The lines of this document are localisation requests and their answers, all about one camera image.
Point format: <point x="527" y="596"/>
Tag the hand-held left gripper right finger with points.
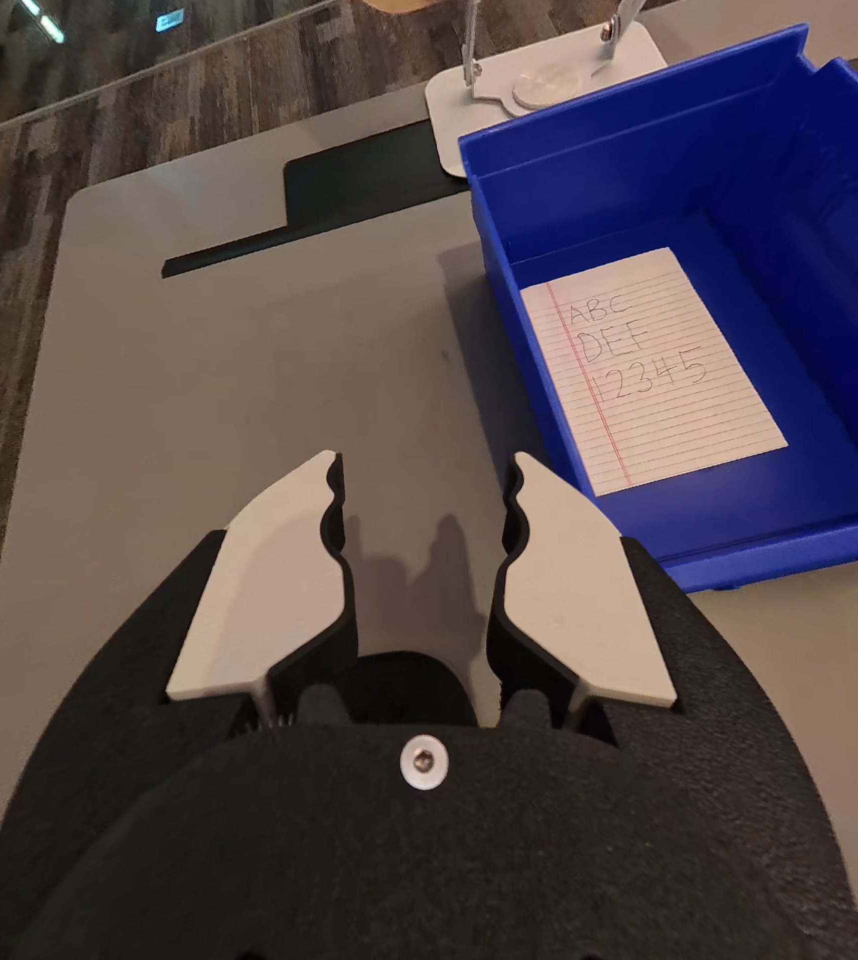
<point x="579" y="607"/>

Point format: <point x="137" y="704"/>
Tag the blue plastic bin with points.
<point x="811" y="262"/>

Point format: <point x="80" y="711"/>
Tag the instruction board on stand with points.
<point x="474" y="112"/>

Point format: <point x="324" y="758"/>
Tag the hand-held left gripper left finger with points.
<point x="264" y="600"/>

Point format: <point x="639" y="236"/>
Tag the handwritten lined paper sheet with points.
<point x="661" y="405"/>

